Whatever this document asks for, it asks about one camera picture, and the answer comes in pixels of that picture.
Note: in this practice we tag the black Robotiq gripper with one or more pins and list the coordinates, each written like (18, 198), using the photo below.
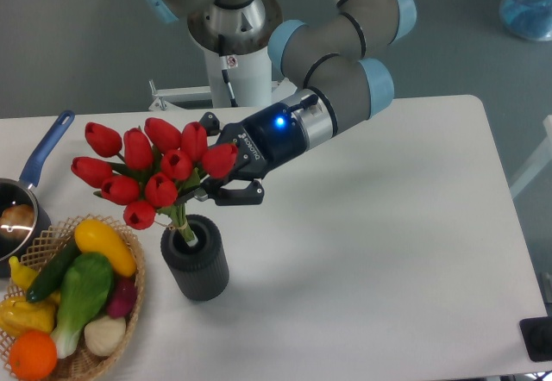
(265, 140)

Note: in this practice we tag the red tulip bouquet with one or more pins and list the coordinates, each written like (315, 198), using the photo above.
(146, 170)

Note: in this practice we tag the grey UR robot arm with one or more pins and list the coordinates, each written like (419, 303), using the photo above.
(306, 84)

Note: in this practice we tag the dark grey ribbed vase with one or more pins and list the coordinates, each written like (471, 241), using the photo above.
(201, 272)

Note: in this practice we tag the yellow squash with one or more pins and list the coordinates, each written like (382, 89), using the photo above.
(94, 236)

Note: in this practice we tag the purple red radish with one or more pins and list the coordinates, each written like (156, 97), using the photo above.
(123, 298)

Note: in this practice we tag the green bok choy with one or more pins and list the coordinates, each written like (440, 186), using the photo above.
(84, 291)

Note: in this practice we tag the dark green cucumber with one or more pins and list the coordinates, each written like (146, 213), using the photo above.
(51, 276)

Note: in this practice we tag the white garlic bulb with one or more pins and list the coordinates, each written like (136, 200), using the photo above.
(103, 335)

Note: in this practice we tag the bread roll in pan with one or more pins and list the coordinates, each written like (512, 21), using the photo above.
(17, 222)

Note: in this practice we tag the yellow banana pepper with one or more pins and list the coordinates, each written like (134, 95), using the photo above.
(21, 277)

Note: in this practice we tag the yellow bumpy gourd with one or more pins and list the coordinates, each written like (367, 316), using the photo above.
(18, 316)

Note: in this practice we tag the orange fruit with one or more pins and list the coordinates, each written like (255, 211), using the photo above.
(33, 356)

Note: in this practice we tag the blue plastic bag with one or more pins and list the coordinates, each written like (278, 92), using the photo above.
(528, 19)

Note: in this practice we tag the black device at table edge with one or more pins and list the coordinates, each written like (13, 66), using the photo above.
(536, 333)

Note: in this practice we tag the white metal base frame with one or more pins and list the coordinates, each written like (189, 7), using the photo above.
(171, 99)

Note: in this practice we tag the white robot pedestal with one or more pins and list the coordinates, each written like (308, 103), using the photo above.
(234, 42)

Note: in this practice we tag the blue handled saucepan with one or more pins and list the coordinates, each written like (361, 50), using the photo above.
(21, 191)

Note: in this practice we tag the white frame at right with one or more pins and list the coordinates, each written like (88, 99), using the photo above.
(534, 164)

